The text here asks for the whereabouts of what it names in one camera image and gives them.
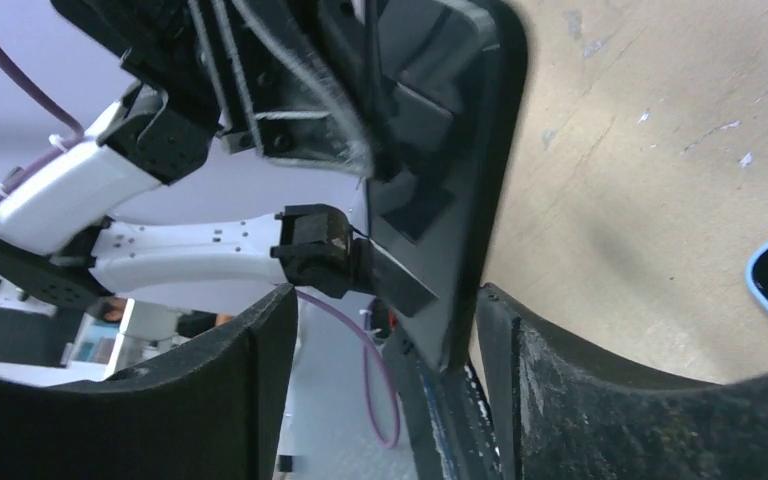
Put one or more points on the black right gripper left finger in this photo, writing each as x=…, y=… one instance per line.
x=211, y=408

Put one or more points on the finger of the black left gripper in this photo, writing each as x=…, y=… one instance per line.
x=276, y=93

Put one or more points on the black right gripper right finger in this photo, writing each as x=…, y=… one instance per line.
x=566, y=408

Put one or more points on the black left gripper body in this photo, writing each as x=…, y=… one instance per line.
x=155, y=41

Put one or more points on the black phone case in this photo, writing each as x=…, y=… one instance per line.
x=504, y=91

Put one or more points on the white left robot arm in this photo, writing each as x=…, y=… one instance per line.
x=63, y=240

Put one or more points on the person with black hair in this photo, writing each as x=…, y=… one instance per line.
x=153, y=322

